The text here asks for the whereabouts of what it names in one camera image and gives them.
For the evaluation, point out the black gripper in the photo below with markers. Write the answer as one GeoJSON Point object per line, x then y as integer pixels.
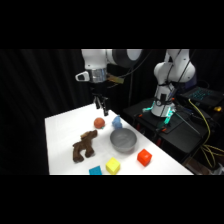
{"type": "Point", "coordinates": [99, 89]}

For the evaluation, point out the brown plush deer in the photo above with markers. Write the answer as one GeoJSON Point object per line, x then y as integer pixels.
{"type": "Point", "coordinates": [84, 146]}

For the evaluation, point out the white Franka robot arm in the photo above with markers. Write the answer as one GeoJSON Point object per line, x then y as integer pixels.
{"type": "Point", "coordinates": [171, 71]}

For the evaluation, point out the grey bowl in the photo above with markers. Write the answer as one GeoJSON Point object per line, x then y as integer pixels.
{"type": "Point", "coordinates": [123, 140]}

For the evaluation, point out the orange ball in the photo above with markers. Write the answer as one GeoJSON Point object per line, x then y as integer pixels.
{"type": "Point", "coordinates": [99, 123]}

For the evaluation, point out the small blue toy figure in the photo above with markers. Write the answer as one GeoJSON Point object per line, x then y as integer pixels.
{"type": "Point", "coordinates": [117, 122]}

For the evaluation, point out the yellow cube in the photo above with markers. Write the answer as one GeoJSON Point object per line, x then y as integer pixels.
{"type": "Point", "coordinates": [112, 165]}

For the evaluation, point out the blue cube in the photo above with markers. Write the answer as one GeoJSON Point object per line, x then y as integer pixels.
{"type": "Point", "coordinates": [95, 171]}

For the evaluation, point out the red cube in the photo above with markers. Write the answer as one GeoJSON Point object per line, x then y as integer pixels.
{"type": "Point", "coordinates": [144, 157]}

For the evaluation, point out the black curtain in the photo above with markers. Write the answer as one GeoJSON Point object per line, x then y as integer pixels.
{"type": "Point", "coordinates": [30, 100]}

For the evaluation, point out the black robot stand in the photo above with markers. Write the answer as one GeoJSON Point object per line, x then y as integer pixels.
{"type": "Point", "coordinates": [180, 133]}

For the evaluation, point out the black laptop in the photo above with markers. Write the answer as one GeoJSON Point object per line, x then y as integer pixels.
{"type": "Point", "coordinates": [201, 95]}

